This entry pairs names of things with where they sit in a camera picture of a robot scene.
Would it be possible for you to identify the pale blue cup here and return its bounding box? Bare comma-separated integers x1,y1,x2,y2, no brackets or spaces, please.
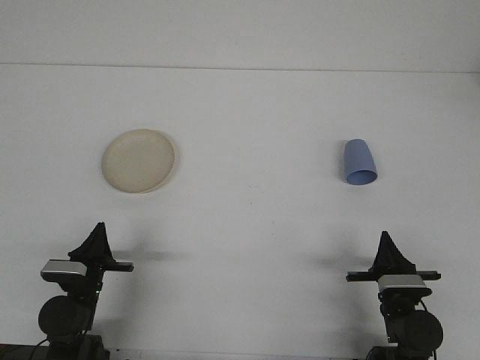
343,139,378,186

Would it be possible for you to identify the dark platform edge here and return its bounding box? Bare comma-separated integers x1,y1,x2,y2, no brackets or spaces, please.
0,343,52,360

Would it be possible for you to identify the pale round plate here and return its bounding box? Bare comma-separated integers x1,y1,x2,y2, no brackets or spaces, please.
100,128,180,195

